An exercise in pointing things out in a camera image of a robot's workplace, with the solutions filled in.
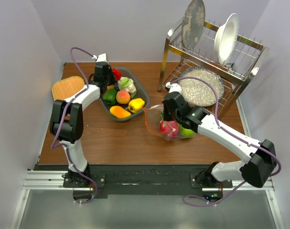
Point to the fake yellow bell pepper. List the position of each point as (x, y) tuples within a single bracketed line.
[(136, 105)]

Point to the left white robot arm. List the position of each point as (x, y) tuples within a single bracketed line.
[(67, 123)]

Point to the clear zip top bag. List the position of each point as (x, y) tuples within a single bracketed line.
[(153, 117)]

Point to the fake green bell pepper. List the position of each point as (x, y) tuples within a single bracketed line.
[(109, 97)]

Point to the fake orange mango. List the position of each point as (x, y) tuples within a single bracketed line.
[(119, 112)]

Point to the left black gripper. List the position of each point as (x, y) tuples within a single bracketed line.
[(112, 82)]

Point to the fake pink dragon fruit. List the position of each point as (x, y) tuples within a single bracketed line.
[(169, 129)]

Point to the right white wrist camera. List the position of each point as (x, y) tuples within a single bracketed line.
[(173, 87)]

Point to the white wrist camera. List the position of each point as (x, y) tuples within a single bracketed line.
[(173, 87), (100, 58)]

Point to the metal dish rack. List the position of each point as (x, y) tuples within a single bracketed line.
[(246, 60)]

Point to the blue speckled plate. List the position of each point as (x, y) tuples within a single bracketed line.
[(200, 86)]

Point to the fake red bell pepper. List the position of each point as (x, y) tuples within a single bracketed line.
[(117, 74)]

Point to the fake cauliflower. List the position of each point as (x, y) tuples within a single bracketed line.
[(126, 84)]

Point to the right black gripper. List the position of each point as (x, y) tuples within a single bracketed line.
[(166, 116)]

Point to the woven bamboo coaster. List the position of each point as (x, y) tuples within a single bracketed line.
[(67, 87)]

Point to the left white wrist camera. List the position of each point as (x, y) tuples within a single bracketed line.
[(100, 58)]

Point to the fake green apple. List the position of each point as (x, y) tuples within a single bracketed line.
[(186, 133)]

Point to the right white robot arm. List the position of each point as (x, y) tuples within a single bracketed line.
[(257, 159)]

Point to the grey reindeer plate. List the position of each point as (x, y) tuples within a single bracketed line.
[(193, 24)]

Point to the dark grey plastic tray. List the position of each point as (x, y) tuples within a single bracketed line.
[(140, 93)]

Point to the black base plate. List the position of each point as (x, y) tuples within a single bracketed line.
[(150, 180)]

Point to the white bowl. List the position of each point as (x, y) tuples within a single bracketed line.
[(226, 38)]

